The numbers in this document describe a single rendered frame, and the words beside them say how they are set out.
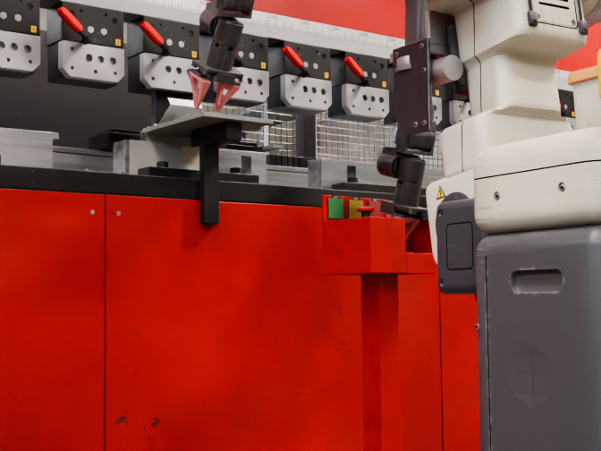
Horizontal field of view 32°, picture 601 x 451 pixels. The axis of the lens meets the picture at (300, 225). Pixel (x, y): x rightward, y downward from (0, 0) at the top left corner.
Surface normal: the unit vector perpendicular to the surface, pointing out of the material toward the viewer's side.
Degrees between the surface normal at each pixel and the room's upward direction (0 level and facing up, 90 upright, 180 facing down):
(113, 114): 90
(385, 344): 90
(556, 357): 90
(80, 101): 90
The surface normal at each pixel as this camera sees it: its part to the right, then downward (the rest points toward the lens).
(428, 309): 0.61, -0.07
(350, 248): -0.77, -0.04
